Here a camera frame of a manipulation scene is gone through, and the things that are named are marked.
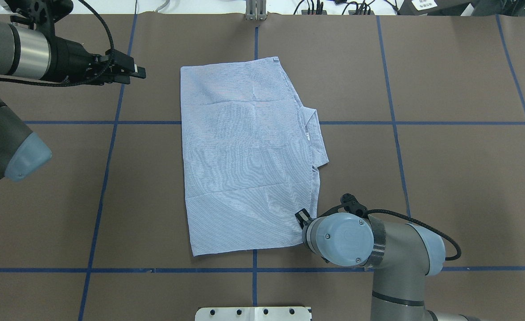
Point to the grey box with label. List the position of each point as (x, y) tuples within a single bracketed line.
[(433, 7)]

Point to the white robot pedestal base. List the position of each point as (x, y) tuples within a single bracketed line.
[(272, 313)]

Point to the light blue striped shirt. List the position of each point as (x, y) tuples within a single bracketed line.
[(251, 156)]

